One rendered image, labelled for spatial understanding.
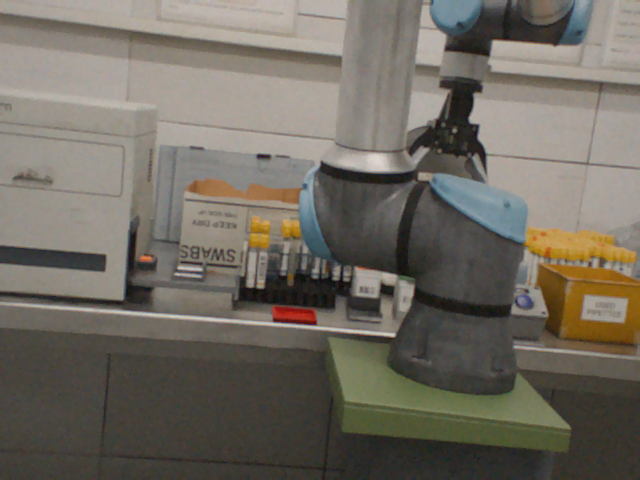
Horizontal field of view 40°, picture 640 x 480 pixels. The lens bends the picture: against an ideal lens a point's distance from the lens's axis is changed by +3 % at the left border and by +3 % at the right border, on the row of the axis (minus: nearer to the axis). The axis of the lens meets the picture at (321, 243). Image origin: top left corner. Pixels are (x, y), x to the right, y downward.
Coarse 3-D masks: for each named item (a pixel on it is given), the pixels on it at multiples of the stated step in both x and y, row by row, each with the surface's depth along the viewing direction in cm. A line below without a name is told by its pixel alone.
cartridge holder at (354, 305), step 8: (352, 296) 137; (360, 296) 137; (352, 304) 138; (360, 304) 138; (368, 304) 138; (376, 304) 138; (352, 312) 136; (360, 312) 136; (368, 312) 136; (376, 312) 137; (376, 320) 136
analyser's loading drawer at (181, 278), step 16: (176, 256) 136; (128, 272) 135; (144, 272) 136; (160, 272) 138; (176, 272) 137; (192, 272) 138; (240, 272) 134; (176, 288) 133; (192, 288) 133; (208, 288) 133; (224, 288) 133
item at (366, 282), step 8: (360, 272) 138; (368, 272) 138; (376, 272) 138; (360, 280) 137; (368, 280) 137; (376, 280) 137; (360, 288) 138; (368, 288) 138; (376, 288) 138; (368, 296) 138; (376, 296) 138
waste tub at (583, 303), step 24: (552, 264) 150; (552, 288) 144; (576, 288) 138; (600, 288) 138; (624, 288) 139; (552, 312) 143; (576, 312) 139; (600, 312) 139; (624, 312) 140; (576, 336) 139; (600, 336) 140; (624, 336) 140
